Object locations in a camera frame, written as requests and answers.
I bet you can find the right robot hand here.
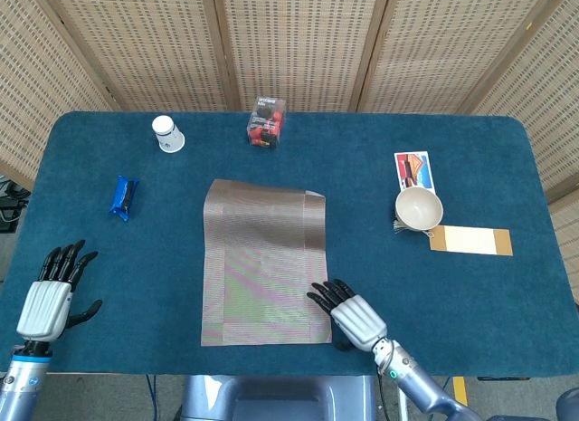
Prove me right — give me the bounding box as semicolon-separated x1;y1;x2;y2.
306;278;389;352

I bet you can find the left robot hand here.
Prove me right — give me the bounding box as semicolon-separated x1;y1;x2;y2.
16;238;104;343

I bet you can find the brown woven placemat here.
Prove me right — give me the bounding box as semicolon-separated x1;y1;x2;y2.
200;177;334;348

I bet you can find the beige bowl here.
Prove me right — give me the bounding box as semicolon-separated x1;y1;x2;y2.
394;187;444;234

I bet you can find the white table leg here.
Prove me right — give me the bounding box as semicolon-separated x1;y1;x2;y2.
396;376;409;421

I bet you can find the grey robot torso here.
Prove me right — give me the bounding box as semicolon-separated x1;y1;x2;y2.
180;374;376;421

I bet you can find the blue snack packet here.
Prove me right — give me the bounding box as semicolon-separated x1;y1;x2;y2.
108;175;140;222

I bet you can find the kraft bookmark with tassel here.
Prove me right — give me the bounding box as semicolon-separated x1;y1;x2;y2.
392;216;515;257

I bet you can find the blue table cloth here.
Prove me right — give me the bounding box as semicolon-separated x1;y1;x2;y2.
0;110;579;377

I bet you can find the picture postcard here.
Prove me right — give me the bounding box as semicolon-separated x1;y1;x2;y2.
394;150;438;196

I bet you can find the white paper cup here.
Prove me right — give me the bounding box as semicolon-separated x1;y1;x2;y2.
151;115;186;155

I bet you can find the clear box of clips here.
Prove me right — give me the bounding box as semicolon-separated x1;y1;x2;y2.
245;96;287;150

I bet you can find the woven folding screen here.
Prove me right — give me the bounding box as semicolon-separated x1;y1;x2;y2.
0;0;579;304

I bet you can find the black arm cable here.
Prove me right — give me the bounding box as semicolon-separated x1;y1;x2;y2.
375;370;391;421

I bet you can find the black equipment with cables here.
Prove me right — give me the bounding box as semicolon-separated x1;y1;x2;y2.
0;176;32;234

